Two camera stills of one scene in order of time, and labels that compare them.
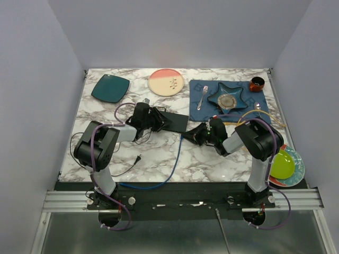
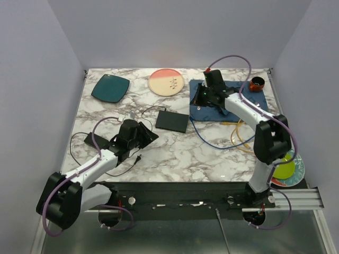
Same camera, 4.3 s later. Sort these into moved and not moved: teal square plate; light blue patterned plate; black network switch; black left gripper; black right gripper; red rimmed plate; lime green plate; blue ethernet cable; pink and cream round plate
Moved: black right gripper; blue ethernet cable; black left gripper
Not moved: light blue patterned plate; pink and cream round plate; lime green plate; teal square plate; red rimmed plate; black network switch
